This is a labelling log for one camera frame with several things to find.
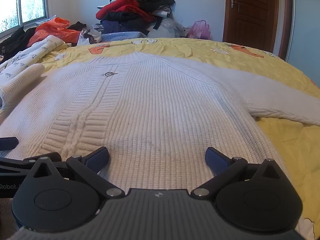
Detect pile of clothes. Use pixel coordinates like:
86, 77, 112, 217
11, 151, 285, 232
91, 0, 175, 34

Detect window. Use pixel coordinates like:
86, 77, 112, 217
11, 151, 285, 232
0, 0, 49, 34

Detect clear plastic bag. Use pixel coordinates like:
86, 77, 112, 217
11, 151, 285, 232
147, 17, 188, 38

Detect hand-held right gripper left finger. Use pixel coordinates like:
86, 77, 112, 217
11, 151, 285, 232
24, 147, 125, 200

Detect white wardrobe with flower stickers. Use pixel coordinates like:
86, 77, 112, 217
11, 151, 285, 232
286, 0, 320, 88

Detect brown wooden door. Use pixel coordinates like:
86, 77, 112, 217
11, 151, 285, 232
222, 0, 293, 60

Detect orange plastic bag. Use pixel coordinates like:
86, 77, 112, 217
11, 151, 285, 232
27, 17, 82, 47

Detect white knit sweater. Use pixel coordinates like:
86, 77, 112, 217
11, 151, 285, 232
0, 52, 320, 196

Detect pink plastic bag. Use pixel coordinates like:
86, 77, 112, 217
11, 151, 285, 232
187, 20, 212, 40

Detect white printed quilt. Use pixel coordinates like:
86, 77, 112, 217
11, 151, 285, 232
0, 35, 72, 85

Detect black clothes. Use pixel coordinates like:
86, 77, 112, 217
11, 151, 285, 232
0, 26, 37, 63

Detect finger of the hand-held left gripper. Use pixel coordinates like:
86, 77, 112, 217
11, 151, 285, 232
0, 152, 62, 174
0, 137, 19, 151

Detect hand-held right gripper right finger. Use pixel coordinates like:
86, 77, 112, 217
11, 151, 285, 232
190, 147, 288, 202

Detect yellow printed bedspread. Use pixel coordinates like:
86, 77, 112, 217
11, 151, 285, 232
0, 37, 320, 240

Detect white plastic bag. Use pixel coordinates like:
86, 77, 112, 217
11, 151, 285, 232
76, 29, 102, 47

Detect blue knit blanket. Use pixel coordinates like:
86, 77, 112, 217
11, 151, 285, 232
101, 31, 148, 42

